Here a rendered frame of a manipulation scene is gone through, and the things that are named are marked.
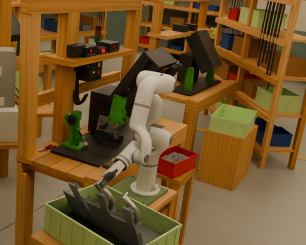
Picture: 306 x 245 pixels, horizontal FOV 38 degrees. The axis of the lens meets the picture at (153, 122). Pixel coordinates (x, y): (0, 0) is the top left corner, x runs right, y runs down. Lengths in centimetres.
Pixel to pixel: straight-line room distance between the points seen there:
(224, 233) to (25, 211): 187
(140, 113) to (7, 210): 229
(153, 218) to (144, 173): 39
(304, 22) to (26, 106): 965
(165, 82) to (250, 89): 393
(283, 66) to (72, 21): 299
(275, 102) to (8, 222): 332
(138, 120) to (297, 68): 369
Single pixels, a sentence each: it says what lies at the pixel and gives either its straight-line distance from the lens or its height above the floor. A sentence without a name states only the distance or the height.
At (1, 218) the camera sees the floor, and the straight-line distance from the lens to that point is 422.
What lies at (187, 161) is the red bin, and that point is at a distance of 336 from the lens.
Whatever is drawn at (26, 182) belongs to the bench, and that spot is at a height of 70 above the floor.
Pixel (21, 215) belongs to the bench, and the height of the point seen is 43.
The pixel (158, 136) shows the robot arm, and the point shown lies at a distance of 268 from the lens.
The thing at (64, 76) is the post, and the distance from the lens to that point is 332.
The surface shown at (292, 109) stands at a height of 77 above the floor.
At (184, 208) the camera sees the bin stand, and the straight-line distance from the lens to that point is 365.
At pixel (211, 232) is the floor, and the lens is 427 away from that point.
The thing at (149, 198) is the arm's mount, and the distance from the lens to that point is 281.
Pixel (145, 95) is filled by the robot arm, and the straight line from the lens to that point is 234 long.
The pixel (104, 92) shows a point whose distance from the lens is 358.
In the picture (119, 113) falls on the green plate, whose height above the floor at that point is 115.
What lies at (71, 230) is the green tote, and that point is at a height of 90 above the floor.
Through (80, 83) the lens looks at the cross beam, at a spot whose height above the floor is 127.
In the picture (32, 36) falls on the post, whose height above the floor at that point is 171.
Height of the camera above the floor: 218
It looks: 18 degrees down
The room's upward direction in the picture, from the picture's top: 7 degrees clockwise
